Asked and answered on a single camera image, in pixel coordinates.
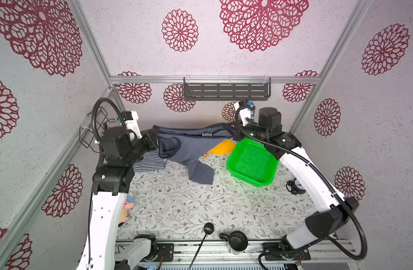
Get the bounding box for yellow bucket hat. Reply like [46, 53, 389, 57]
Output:
[203, 139, 236, 158]

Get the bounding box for grey tank top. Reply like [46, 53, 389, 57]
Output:
[153, 123, 234, 185]

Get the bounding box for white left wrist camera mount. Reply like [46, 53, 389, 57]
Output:
[121, 111, 142, 141]

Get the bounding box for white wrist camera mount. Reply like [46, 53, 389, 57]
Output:
[235, 100, 255, 127]
[121, 111, 142, 141]

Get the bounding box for green plastic basket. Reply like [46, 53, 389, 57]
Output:
[227, 138, 279, 187]

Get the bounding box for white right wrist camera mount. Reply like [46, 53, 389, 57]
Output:
[235, 100, 255, 127]

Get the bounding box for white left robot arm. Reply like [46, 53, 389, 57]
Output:
[77, 127, 158, 270]

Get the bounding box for black pressure gauge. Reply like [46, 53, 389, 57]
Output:
[286, 178, 306, 195]

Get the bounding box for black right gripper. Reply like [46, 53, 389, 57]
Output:
[223, 120, 268, 146]

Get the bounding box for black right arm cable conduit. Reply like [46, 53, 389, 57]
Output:
[234, 104, 368, 270]

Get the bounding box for blue white striped tank top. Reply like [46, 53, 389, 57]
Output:
[133, 150, 167, 172]

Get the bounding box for black ladle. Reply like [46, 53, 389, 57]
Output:
[188, 222, 214, 270]

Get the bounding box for grey wall shelf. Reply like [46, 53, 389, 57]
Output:
[183, 78, 271, 101]

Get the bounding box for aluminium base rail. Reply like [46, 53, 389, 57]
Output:
[115, 238, 362, 270]

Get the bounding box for plush doll toy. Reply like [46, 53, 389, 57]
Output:
[118, 192, 135, 227]

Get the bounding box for black wire wall rack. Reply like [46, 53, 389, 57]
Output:
[78, 106, 116, 153]

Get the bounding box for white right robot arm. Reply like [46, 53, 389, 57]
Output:
[234, 102, 367, 252]

